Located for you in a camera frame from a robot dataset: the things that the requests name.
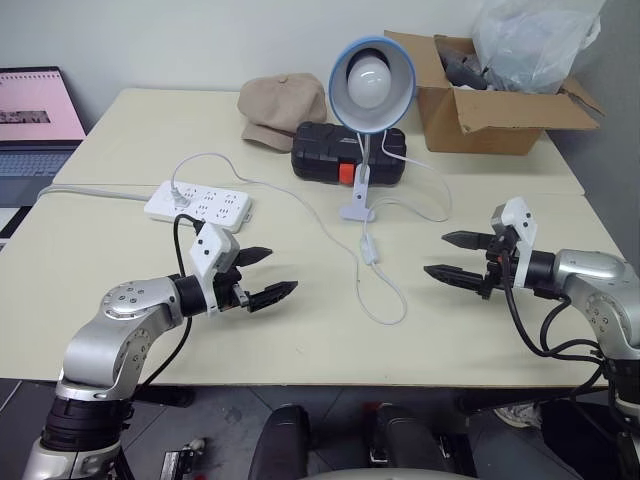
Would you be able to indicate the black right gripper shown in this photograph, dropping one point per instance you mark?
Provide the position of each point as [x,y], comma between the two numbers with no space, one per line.
[496,262]

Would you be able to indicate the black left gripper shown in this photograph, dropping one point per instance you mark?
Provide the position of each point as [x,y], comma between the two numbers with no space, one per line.
[228,292]

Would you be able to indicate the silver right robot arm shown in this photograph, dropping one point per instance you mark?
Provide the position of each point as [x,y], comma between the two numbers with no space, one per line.
[585,270]

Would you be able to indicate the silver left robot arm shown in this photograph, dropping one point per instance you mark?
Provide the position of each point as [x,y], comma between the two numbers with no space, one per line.
[125,300]

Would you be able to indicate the blue clip-on desk lamp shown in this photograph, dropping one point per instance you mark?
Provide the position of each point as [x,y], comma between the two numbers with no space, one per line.
[387,117]

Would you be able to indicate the white power strip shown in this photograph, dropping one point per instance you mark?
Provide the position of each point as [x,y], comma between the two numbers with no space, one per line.
[220,206]

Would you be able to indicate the brown cardboard box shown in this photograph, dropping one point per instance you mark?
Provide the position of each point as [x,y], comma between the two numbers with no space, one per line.
[480,125]

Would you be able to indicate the black tool case red latch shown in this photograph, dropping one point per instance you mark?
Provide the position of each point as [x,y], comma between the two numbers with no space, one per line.
[320,150]

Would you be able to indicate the black table crossbar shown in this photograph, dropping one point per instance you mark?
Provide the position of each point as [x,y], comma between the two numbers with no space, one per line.
[525,400]

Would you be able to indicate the dark rounded shape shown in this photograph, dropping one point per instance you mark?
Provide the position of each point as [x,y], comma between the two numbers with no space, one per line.
[410,440]
[280,440]

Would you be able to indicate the white sneaker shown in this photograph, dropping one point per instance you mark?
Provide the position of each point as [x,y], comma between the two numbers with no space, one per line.
[517,416]

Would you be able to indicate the beige newsboy cap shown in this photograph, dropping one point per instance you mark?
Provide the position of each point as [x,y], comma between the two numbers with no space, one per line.
[280,105]

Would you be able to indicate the black object in box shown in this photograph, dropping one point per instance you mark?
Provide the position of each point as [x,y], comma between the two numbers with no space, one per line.
[457,65]

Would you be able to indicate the white light bulb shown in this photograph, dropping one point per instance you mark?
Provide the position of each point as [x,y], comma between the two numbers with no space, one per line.
[370,82]

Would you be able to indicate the clear plastic bag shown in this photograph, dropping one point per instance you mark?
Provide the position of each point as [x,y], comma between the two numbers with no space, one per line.
[535,45]

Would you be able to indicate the grey laptop pink screen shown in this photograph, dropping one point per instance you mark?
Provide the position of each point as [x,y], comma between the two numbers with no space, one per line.
[30,100]

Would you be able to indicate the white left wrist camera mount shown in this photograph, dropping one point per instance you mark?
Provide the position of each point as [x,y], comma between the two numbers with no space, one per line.
[207,250]

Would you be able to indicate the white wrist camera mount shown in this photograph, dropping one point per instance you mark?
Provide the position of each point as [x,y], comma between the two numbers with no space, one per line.
[522,225]
[207,250]

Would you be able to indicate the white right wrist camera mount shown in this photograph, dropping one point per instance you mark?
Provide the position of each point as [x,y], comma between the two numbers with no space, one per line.
[522,225]

